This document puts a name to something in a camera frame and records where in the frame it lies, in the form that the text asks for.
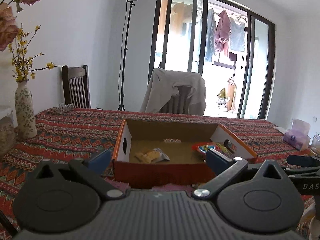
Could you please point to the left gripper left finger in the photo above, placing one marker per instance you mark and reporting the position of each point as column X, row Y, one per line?
column 89, row 172

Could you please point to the cracker snack packet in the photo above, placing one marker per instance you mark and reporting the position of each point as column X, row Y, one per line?
column 153, row 156

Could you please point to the red colourful snack packet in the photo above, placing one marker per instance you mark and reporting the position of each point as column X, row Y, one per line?
column 203, row 147

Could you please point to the wooden chair with jacket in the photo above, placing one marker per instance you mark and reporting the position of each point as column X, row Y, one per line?
column 178, row 104

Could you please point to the tripod studio light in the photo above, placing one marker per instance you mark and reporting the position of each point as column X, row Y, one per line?
column 124, row 37

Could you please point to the red patterned tablecloth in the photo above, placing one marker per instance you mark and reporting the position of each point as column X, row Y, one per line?
column 41, row 198

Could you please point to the pink hanging shirt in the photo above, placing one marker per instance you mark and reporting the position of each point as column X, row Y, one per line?
column 222, row 33

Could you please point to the beige jacket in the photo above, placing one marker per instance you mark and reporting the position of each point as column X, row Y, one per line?
column 164, row 84

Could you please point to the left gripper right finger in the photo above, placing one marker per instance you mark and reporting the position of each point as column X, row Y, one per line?
column 226, row 171

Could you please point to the light blue hanging shirt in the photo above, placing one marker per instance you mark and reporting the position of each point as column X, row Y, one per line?
column 237, row 36

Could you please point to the blue hanging garment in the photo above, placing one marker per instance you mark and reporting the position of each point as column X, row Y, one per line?
column 210, row 44

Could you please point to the yellow flower branches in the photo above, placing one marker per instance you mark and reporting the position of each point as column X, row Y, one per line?
column 22, row 63

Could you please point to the orange white cardboard box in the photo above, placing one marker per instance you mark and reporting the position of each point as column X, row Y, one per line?
column 175, row 139

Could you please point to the floral ceramic vase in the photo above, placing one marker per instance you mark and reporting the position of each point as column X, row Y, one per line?
column 26, row 123

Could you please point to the purple tissue pack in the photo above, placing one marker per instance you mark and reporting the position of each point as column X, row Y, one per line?
column 297, row 135

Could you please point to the dark wooden chair left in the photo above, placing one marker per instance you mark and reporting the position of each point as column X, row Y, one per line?
column 75, row 83

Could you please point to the black framed glass door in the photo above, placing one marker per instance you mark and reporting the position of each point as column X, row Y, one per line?
column 238, row 84

